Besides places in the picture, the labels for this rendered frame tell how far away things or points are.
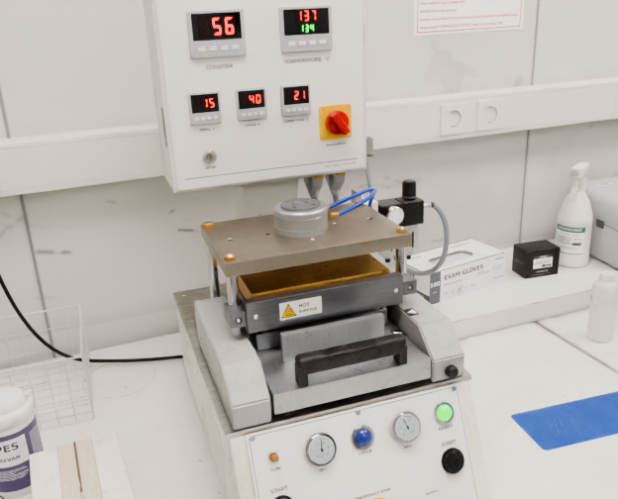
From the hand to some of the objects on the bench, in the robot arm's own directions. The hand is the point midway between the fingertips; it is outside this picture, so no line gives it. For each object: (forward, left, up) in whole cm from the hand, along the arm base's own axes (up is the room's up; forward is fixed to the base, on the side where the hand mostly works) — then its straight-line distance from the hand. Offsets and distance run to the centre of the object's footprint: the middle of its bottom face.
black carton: (+77, -2, -11) cm, 78 cm away
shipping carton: (+57, +108, -21) cm, 124 cm away
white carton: (+83, +19, -12) cm, 86 cm away
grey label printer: (+74, -30, -10) cm, 80 cm away
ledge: (+79, 0, -16) cm, 81 cm away
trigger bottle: (+76, -14, -11) cm, 78 cm away
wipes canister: (+74, +115, -20) cm, 138 cm away
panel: (+31, +77, -20) cm, 85 cm away
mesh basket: (+97, +112, -19) cm, 149 cm away
